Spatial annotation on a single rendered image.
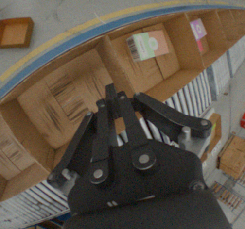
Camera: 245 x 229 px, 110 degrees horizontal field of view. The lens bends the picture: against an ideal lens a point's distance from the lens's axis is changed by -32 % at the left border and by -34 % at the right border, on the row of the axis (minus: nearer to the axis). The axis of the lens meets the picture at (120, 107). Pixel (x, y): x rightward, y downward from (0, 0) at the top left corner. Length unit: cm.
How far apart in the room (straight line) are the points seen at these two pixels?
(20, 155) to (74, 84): 43
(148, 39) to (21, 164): 82
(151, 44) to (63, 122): 49
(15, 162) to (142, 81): 73
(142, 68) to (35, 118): 52
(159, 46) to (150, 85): 19
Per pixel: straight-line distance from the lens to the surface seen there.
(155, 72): 64
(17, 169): 73
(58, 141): 58
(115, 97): 16
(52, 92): 53
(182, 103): 103
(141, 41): 54
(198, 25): 88
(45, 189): 102
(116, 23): 57
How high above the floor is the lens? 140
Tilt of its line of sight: 65 degrees down
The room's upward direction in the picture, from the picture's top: 121 degrees clockwise
